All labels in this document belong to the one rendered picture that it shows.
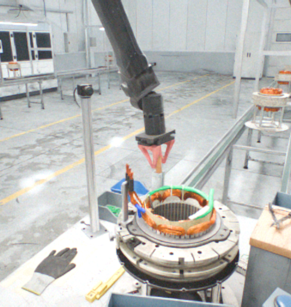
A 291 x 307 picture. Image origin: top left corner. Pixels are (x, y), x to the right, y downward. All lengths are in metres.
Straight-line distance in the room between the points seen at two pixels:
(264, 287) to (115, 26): 0.75
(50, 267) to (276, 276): 0.73
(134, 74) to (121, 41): 0.09
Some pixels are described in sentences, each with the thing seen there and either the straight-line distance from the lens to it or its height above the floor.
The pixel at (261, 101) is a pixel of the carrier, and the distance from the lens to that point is 2.85.
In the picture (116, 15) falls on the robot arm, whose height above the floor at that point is 1.59.
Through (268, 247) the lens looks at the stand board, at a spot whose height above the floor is 1.05.
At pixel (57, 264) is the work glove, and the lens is 1.15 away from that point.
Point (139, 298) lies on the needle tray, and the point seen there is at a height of 1.06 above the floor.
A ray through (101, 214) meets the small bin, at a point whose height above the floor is 0.81.
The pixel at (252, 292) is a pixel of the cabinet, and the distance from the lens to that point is 0.94.
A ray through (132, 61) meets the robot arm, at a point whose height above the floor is 1.49.
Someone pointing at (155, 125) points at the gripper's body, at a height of 1.33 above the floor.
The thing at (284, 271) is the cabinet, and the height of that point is 0.99.
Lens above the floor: 1.53
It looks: 21 degrees down
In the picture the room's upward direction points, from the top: straight up
